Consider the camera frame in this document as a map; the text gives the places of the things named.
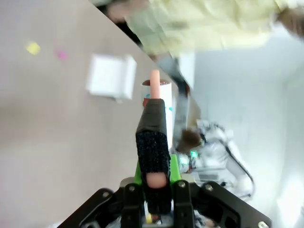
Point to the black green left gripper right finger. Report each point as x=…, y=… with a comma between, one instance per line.
x=183, y=204

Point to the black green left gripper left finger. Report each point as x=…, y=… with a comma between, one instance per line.
x=129, y=206

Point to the pink lint roller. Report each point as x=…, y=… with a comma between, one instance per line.
x=153, y=133

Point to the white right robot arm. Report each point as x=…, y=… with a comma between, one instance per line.
x=216, y=142

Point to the white lint roller stand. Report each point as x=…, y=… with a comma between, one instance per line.
x=107, y=76

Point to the pink paper scrap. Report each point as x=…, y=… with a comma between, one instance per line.
x=61, y=54

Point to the person in pale yellow shirt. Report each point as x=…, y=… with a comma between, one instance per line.
x=202, y=23

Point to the yellow paper scrap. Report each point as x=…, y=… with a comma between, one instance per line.
x=33, y=48

